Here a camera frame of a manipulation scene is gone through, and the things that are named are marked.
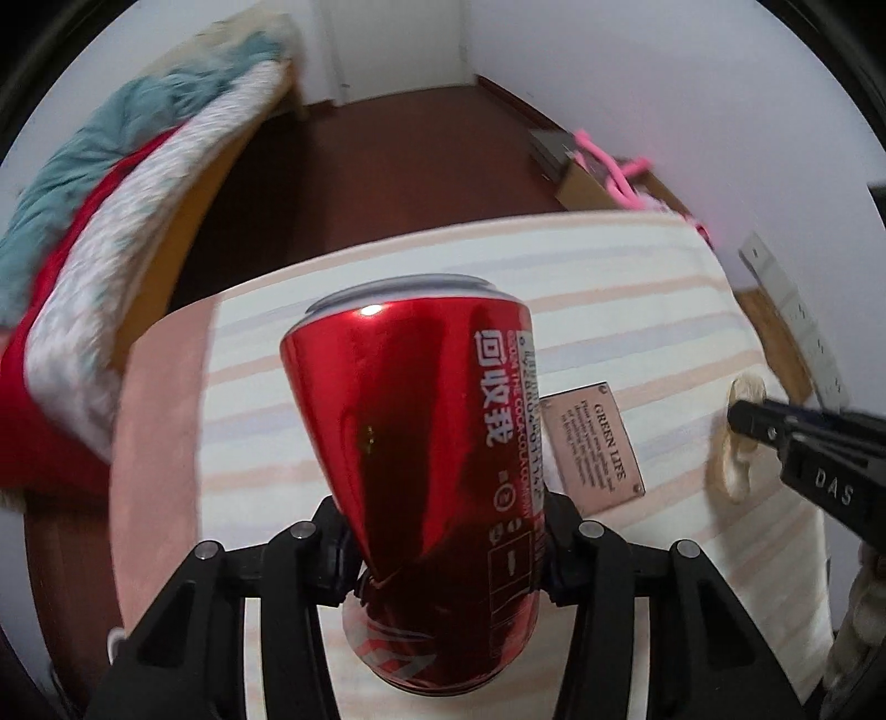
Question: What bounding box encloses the cream peel scrap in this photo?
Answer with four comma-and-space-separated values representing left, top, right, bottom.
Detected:
707, 373, 766, 504

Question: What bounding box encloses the red cola can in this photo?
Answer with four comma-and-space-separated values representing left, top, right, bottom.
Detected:
279, 273, 545, 695

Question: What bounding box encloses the brown label tag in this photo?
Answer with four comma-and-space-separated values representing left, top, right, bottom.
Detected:
540, 383, 646, 517

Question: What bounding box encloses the checkered bed mattress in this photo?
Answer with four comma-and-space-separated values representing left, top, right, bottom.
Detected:
30, 3, 303, 460

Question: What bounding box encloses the pink toy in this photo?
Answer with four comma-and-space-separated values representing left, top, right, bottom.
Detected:
571, 129, 713, 246

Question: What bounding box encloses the teal blanket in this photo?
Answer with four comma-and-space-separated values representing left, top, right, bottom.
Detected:
2, 30, 296, 328

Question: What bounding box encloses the white door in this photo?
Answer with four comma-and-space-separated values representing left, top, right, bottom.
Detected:
316, 0, 473, 105

